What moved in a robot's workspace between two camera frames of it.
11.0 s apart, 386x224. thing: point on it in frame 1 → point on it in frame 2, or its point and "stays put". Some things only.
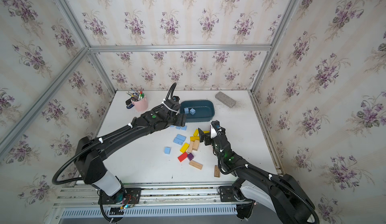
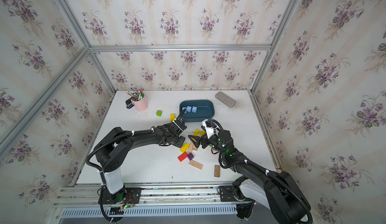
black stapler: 128,103 stays put
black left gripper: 182,119 → 182,139
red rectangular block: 182,156 stays put
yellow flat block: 196,132 stays put
